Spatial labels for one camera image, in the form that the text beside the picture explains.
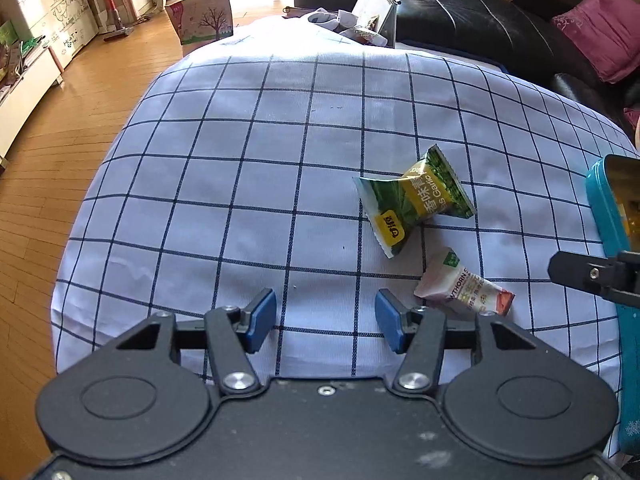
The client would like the blue checkered cloth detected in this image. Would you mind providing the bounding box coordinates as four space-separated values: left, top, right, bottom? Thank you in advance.
50 19 640 401

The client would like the standing desk calendar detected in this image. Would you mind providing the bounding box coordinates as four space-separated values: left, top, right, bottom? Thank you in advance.
352 0 401 48

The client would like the magenta cushion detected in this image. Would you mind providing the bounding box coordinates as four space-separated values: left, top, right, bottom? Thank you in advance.
551 0 640 85

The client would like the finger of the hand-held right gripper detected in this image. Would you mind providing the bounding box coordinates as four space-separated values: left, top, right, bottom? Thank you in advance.
547 249 640 307

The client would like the white red snack packet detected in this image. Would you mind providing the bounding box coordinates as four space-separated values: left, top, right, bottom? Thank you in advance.
414 247 516 317

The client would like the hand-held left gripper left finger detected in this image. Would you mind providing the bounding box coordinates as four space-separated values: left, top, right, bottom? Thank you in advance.
115 287 278 393

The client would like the teal tin box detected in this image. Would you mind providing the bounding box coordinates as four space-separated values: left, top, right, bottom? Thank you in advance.
586 155 640 457

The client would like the black leather sofa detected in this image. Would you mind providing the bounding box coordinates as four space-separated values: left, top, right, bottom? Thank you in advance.
367 0 640 133

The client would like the white neck massager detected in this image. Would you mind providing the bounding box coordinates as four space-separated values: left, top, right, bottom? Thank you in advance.
306 7 361 33

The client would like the green pea packet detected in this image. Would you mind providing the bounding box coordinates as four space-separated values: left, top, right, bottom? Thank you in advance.
352 144 476 260

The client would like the white cabinet with drawings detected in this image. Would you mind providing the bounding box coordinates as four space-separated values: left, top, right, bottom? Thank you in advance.
0 0 98 68

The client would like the red stick vacuum cleaner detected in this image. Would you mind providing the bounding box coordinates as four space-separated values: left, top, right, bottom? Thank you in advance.
95 0 135 42

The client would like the low white bench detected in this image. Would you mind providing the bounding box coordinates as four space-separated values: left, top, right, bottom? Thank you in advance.
0 45 65 161

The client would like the cardboard box tree print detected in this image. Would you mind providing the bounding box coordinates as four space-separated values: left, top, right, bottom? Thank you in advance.
165 0 235 47

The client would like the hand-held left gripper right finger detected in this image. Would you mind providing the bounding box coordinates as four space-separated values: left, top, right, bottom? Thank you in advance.
374 288 538 393

